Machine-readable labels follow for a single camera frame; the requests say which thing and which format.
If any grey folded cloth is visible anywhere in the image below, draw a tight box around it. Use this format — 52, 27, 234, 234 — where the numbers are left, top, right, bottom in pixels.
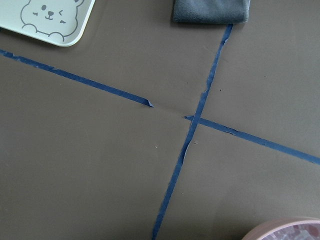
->
172, 0, 251, 25

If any cream bear tray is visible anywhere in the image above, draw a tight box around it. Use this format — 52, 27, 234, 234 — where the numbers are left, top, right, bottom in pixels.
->
0, 0, 95, 47

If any pink bowl of ice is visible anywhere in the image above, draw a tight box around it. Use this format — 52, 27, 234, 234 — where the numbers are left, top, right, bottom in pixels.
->
242, 216, 320, 240

